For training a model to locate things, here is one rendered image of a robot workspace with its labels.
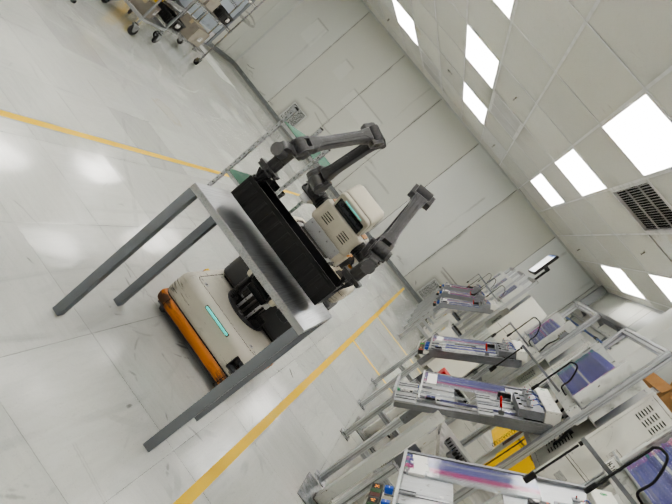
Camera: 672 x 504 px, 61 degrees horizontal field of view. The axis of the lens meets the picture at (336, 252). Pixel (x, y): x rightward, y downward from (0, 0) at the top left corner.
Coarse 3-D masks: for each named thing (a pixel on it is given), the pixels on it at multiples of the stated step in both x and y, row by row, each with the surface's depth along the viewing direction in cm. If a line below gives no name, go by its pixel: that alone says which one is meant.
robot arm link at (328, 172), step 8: (376, 128) 251; (376, 136) 250; (384, 144) 257; (352, 152) 263; (360, 152) 261; (368, 152) 262; (336, 160) 267; (344, 160) 265; (352, 160) 264; (320, 168) 272; (328, 168) 269; (336, 168) 267; (344, 168) 268; (328, 176) 269; (320, 184) 270; (328, 184) 271; (320, 192) 276
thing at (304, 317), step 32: (192, 192) 217; (224, 192) 240; (160, 224) 220; (224, 224) 214; (128, 256) 225; (256, 256) 218; (128, 288) 269; (288, 288) 225; (288, 320) 208; (320, 320) 232; (224, 384) 214; (192, 416) 217
